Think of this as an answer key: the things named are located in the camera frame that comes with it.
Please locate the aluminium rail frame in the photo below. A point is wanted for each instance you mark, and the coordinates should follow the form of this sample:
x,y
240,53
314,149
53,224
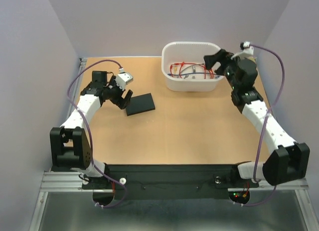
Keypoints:
x,y
175,160

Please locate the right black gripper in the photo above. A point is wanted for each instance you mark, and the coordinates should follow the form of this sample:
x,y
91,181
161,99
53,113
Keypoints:
x,y
211,60

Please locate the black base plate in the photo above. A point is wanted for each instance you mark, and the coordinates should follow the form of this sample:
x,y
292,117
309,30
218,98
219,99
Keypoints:
x,y
169,182

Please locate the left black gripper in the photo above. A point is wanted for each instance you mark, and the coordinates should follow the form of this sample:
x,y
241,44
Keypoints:
x,y
119,101

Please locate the white plastic tub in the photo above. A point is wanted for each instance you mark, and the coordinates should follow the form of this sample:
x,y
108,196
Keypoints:
x,y
177,59

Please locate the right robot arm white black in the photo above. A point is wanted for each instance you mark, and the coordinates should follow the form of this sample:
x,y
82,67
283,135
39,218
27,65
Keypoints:
x,y
288,160

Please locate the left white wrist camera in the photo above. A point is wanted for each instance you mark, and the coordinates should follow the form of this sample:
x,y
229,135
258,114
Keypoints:
x,y
123,79

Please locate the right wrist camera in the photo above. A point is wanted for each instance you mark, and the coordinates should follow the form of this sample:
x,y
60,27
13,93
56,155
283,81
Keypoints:
x,y
247,50

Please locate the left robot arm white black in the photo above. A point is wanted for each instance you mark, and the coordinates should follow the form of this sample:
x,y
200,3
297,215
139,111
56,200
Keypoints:
x,y
71,143

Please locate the small metal clip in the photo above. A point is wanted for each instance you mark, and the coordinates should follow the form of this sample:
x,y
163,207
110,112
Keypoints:
x,y
194,72

